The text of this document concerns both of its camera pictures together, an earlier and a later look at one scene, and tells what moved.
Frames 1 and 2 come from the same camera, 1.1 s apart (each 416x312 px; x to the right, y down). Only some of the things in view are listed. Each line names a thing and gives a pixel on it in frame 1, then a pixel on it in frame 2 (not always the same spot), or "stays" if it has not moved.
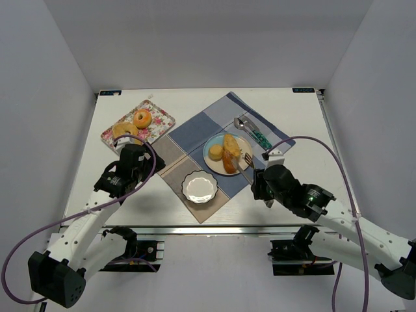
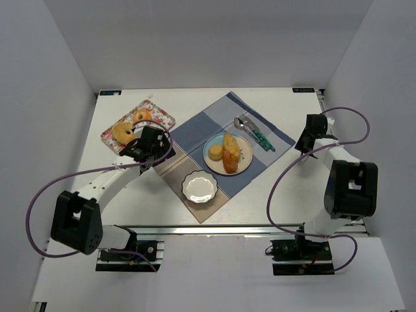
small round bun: x=215 y=152 stays
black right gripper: x=258 y=183 → x=305 y=143
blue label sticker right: x=303 y=90 stays
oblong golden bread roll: x=231 y=145 stays
